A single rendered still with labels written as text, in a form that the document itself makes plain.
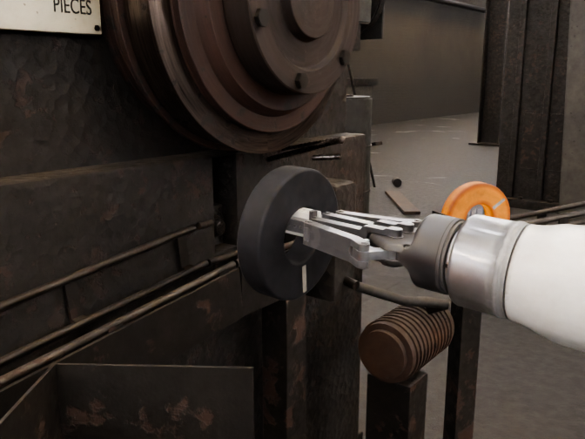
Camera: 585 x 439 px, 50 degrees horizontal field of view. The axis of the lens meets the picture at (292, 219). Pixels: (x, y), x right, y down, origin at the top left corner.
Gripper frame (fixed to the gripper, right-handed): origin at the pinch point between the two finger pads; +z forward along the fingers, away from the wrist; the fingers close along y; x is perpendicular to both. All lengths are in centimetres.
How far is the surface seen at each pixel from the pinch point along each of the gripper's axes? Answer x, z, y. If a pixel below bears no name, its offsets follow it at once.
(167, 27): 21.1, 23.8, 2.8
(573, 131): -15, 40, 300
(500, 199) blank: -10, 1, 76
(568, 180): -42, 38, 300
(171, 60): 16.9, 23.5, 3.3
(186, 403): -16.2, 0.2, -16.5
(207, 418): -17.8, -1.6, -15.3
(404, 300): -29, 10, 52
